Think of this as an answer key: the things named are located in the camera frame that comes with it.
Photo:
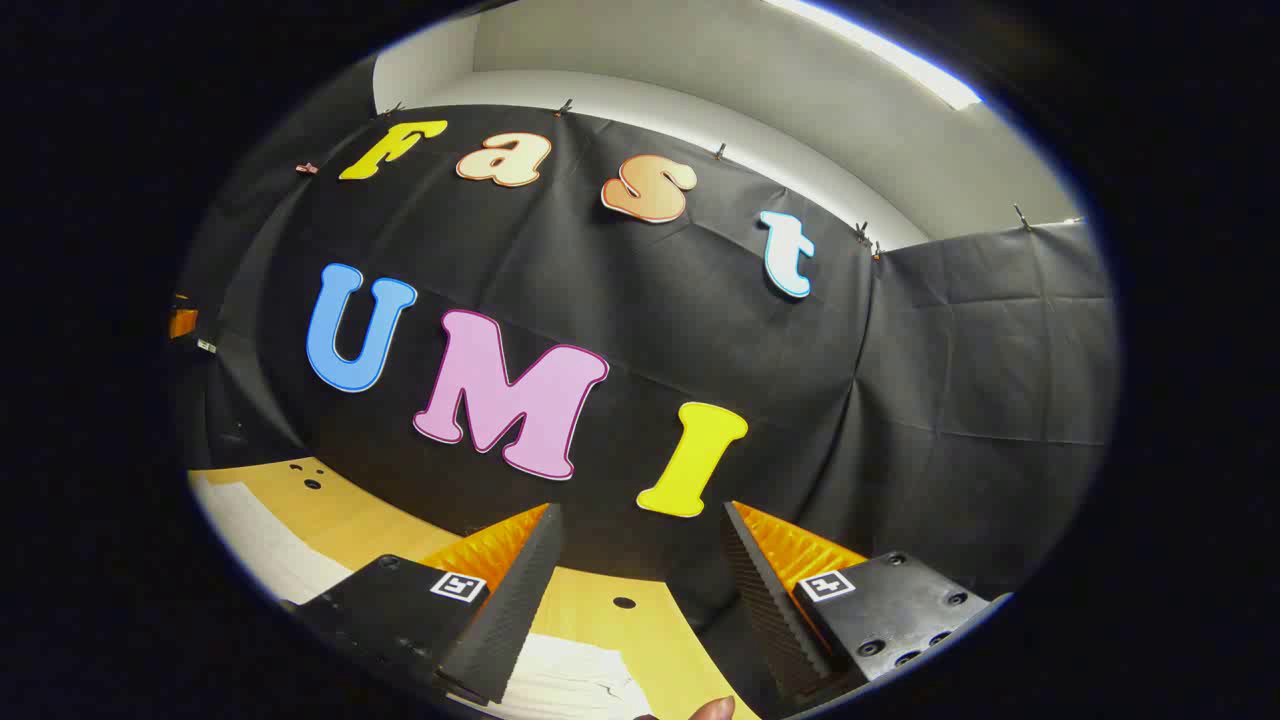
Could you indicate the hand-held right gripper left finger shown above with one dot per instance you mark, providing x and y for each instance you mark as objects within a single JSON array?
[{"x": 505, "y": 620}]

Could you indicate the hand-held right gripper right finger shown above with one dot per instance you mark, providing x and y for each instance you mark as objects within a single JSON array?
[{"x": 770, "y": 610}]

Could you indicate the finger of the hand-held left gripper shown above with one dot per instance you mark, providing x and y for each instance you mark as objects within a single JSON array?
[{"x": 183, "y": 322}]

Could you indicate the white jeans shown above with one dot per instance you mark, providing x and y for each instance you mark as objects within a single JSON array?
[{"x": 270, "y": 545}]

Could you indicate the black backdrop cloth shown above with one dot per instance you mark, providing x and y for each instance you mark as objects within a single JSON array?
[{"x": 650, "y": 330}]

